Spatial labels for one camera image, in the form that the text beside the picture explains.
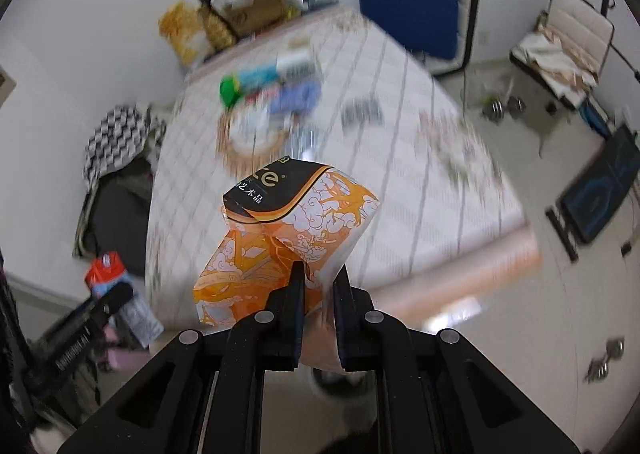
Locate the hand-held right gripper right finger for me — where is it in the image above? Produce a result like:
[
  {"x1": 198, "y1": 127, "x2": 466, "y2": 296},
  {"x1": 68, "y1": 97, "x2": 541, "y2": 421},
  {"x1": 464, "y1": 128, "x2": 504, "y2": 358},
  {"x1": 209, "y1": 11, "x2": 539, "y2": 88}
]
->
[{"x1": 332, "y1": 265, "x2": 582, "y2": 454}]

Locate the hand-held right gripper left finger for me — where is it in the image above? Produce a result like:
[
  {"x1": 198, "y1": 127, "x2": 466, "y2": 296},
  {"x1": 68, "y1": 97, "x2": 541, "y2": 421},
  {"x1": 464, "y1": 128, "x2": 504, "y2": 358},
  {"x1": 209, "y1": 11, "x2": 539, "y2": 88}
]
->
[{"x1": 57, "y1": 261, "x2": 305, "y2": 454}]

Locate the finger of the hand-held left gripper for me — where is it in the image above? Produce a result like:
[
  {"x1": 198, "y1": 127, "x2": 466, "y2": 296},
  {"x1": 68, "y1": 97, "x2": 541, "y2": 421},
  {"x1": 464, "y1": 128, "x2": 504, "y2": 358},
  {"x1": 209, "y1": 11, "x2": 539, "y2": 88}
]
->
[{"x1": 86, "y1": 281, "x2": 135, "y2": 331}]

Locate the red and white packet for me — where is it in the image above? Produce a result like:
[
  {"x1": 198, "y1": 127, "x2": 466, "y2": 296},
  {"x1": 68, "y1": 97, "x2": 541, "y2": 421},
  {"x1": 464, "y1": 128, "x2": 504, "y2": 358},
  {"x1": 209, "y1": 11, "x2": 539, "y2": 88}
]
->
[{"x1": 84, "y1": 251, "x2": 165, "y2": 350}]

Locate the orange patterned paper carton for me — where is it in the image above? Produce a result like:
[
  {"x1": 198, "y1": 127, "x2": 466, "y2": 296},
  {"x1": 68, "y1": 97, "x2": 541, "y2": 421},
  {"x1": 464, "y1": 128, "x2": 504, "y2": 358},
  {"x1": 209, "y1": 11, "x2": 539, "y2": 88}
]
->
[{"x1": 192, "y1": 159, "x2": 381, "y2": 371}]

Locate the black bag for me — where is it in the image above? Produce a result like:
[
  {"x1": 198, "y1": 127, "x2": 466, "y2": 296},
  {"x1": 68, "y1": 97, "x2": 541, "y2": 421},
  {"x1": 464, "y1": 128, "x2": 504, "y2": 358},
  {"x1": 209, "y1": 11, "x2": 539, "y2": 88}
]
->
[{"x1": 73, "y1": 158, "x2": 157, "y2": 257}]

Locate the checkered cloth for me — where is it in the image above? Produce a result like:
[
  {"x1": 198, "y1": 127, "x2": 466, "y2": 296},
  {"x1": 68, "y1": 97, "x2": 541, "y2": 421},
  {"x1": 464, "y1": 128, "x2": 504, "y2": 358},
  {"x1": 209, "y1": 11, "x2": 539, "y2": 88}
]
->
[{"x1": 82, "y1": 104, "x2": 168, "y2": 187}]

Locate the table with checked cloth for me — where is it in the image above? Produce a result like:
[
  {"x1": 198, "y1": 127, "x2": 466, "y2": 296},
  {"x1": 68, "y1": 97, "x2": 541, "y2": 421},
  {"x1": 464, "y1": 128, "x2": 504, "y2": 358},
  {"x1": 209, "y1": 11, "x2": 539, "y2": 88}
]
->
[{"x1": 144, "y1": 5, "x2": 543, "y2": 330}]

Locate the round woven plate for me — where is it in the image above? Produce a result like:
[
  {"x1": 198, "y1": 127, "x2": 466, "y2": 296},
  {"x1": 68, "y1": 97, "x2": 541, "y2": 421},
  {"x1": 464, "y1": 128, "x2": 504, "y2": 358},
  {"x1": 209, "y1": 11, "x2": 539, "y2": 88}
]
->
[{"x1": 216, "y1": 106, "x2": 296, "y2": 165}]

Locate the dark small packet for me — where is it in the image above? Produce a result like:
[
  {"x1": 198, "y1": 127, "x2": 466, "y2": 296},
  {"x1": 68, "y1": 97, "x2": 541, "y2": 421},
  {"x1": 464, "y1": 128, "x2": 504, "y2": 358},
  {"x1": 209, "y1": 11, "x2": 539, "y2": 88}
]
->
[{"x1": 342, "y1": 98, "x2": 385, "y2": 129}]

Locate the blue packet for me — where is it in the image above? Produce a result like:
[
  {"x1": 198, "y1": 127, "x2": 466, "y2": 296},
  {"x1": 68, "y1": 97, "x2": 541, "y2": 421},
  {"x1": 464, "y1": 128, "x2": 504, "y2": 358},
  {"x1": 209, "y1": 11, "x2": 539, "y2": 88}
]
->
[{"x1": 269, "y1": 81, "x2": 322, "y2": 115}]

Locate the green bottle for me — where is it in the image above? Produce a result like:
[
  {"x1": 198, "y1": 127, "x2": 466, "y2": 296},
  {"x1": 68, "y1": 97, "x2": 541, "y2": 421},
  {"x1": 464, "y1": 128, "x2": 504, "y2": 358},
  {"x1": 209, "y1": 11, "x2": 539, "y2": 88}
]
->
[{"x1": 219, "y1": 76, "x2": 243, "y2": 109}]

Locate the metal dumbbell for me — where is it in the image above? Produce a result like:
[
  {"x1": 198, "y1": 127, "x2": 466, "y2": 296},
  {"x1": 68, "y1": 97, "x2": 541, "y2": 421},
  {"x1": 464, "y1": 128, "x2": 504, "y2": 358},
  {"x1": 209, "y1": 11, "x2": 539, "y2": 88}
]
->
[
  {"x1": 583, "y1": 338, "x2": 627, "y2": 384},
  {"x1": 481, "y1": 95, "x2": 527, "y2": 121}
]

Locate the yellow plastic bag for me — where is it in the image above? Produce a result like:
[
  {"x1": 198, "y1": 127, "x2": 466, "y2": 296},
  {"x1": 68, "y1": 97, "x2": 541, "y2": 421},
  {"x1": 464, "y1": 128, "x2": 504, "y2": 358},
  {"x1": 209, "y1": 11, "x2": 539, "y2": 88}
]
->
[{"x1": 158, "y1": 1, "x2": 213, "y2": 67}]

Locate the black and blue board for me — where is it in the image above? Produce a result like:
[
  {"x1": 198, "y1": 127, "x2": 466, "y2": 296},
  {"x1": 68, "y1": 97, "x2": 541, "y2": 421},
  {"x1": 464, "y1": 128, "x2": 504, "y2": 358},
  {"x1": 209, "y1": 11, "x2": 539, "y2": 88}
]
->
[{"x1": 545, "y1": 125, "x2": 640, "y2": 262}]

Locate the cardboard box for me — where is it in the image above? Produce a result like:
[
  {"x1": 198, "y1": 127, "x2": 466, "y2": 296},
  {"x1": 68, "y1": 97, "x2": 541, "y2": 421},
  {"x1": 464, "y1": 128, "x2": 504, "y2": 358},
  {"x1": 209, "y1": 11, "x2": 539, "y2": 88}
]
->
[{"x1": 216, "y1": 0, "x2": 293, "y2": 37}]

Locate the beige cloth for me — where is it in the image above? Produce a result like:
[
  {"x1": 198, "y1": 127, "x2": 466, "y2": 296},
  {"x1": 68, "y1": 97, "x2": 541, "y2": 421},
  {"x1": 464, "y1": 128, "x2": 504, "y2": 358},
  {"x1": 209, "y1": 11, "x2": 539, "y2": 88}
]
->
[{"x1": 517, "y1": 31, "x2": 601, "y2": 91}]

